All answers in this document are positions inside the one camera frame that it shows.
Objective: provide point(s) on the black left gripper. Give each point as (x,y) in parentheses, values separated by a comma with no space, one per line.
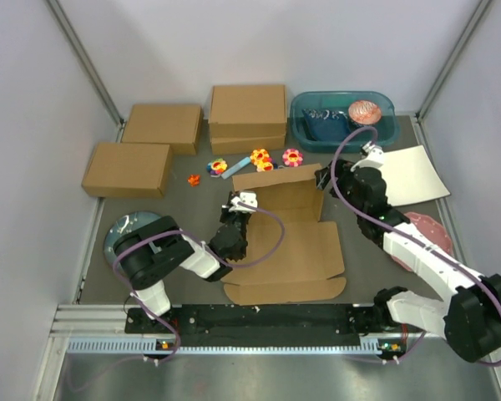
(226,213)

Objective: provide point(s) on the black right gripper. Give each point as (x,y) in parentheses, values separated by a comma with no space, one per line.
(342,170)

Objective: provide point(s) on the light blue tube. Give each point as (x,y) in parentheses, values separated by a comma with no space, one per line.
(236,168)

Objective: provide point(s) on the brown cardboard box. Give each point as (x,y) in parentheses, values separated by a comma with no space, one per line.
(292,254)

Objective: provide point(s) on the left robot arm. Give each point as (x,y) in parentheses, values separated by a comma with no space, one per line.
(156,247)

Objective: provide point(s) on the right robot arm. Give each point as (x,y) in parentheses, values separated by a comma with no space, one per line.
(467,312)

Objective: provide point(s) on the folded cardboard box back left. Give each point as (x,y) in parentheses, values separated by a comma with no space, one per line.
(176,125)

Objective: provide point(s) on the folded cardboard box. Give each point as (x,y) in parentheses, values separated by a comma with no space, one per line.
(176,125)
(125,170)

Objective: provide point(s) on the stacked cardboard box top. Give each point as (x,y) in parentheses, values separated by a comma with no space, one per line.
(248,111)

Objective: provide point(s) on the folded cardboard box front left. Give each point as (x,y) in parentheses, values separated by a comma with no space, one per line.
(125,170)

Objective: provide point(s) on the white square plate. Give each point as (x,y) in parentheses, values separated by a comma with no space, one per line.
(411,177)

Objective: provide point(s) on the orange glitter leaf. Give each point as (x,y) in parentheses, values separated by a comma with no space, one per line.
(194,180)

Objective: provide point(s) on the blue flower plush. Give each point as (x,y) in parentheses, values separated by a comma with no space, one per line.
(217,167)

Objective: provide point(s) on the pink dotted plate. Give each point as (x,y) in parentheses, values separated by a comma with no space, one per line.
(432,230)

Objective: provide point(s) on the blue patterned bowl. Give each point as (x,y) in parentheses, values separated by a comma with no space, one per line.
(329,125)

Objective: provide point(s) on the red patterned bowl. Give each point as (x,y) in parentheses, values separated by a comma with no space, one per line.
(364,112)

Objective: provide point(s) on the pink flower plush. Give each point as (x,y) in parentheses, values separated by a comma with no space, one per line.
(292,158)

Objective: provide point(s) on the rainbow flower plush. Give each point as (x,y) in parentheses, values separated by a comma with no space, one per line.
(267,164)

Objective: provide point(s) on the orange flower plush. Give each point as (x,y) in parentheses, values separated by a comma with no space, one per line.
(258,156)

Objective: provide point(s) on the teal plastic bin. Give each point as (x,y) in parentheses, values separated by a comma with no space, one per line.
(388,127)

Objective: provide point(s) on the blue round plate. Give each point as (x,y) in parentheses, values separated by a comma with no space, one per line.
(123,226)

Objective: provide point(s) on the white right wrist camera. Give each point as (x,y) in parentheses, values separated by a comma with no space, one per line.
(372,157)

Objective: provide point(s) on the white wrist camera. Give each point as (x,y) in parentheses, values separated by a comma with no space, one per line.
(244,201)
(372,157)

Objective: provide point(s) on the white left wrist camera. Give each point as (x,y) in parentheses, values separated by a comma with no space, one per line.
(244,201)

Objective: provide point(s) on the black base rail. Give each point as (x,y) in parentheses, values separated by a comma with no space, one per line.
(283,325)

